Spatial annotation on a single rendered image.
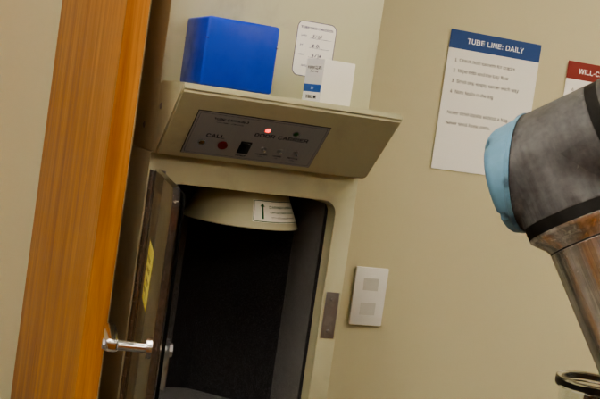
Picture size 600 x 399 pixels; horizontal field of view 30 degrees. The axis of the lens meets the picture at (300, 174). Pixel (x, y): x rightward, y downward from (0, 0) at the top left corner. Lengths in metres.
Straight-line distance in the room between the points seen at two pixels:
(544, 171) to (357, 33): 0.55
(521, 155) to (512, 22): 1.12
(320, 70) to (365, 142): 0.12
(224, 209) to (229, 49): 0.28
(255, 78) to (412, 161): 0.77
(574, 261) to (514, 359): 1.21
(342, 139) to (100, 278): 0.38
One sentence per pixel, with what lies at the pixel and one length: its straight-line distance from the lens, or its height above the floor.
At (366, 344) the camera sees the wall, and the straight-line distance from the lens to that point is 2.21.
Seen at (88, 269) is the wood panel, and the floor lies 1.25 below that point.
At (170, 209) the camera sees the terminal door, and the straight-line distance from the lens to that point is 1.25.
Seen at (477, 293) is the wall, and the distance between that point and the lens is 2.31.
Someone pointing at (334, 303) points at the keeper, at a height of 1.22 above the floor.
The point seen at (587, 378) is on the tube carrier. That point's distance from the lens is 1.77.
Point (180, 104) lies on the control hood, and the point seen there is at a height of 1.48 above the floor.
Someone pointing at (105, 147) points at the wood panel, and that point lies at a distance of 1.46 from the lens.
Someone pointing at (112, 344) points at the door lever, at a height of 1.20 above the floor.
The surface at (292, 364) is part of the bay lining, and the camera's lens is 1.75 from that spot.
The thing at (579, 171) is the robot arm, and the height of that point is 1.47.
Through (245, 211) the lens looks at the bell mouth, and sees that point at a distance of 1.63.
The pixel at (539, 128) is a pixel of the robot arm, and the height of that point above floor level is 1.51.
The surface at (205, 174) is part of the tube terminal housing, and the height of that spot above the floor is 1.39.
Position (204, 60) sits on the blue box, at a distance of 1.46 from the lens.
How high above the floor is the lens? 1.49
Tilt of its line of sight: 3 degrees down
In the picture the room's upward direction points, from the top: 8 degrees clockwise
